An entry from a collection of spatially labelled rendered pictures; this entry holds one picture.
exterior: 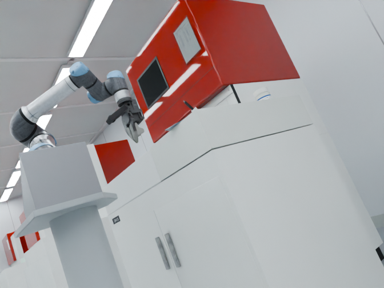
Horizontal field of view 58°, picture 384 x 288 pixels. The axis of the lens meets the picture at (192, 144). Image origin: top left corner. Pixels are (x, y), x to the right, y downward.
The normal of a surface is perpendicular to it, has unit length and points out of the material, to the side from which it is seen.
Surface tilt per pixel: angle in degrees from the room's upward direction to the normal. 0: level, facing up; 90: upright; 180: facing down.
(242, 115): 90
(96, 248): 90
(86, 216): 90
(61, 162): 90
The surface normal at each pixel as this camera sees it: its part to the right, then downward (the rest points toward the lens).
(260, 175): 0.54, -0.38
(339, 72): -0.76, 0.17
